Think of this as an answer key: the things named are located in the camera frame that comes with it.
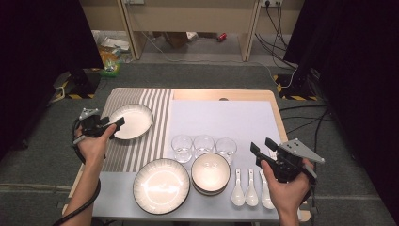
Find yellow snack packet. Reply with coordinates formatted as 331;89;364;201
98;50;121;69

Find beige office desk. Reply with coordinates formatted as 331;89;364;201
78;0;305;63

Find white ceramic spoon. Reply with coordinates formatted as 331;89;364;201
231;168;246;207
259;169;276;210
244;168;260;207

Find short white cable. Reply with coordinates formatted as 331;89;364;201
50;86;67;105
283;67;299;89

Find white plate dark rim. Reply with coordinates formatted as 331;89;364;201
132;158;191;216
109;104;154;141

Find person in black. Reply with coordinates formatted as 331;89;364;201
0;0;104;158

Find clear plastic bag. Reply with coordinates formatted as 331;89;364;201
92;29;131;53

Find striped beige placemat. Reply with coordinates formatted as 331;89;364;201
86;88;174;173

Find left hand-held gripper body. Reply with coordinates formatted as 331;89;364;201
78;107;108;138

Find black power cable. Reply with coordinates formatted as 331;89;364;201
275;3;288;48
264;1;290;51

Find black floor cable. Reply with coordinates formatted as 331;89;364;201
279;105;328;111
285;109;330;135
311;109;330;226
254;32;299;71

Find black metal stand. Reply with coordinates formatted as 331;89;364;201
273;70;321;102
53;68;102;100

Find person's left hand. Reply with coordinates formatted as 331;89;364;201
75;124;117;168

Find white floor cable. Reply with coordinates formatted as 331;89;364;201
140;30;279;88

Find large brown cardboard box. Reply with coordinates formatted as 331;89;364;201
161;31;189;49

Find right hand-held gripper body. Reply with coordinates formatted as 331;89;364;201
272;138;326;184

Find green snack packet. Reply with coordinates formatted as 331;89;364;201
101;60;122;78

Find black curtain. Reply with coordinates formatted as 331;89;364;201
283;0;399;218

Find clear drinking glass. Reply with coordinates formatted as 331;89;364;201
192;135;215;158
170;135;194;164
215;137;238;167

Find person's right hand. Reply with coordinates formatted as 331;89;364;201
261;159;314;218

